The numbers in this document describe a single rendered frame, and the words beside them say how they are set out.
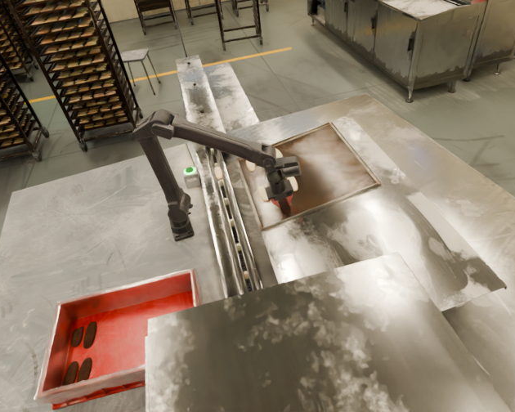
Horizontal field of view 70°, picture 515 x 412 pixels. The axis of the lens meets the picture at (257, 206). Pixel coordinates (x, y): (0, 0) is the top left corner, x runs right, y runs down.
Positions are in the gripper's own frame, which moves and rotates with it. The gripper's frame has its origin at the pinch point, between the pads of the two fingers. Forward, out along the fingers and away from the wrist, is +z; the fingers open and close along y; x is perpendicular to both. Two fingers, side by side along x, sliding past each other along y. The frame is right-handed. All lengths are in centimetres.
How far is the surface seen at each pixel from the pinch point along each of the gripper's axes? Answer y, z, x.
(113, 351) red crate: -68, -3, -40
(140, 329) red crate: -60, -1, -34
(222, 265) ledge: -28.9, 0.7, -18.4
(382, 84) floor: 154, 123, 257
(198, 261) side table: -39.0, 3.2, -10.6
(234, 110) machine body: -8, 10, 106
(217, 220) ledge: -28.3, 0.9, 5.9
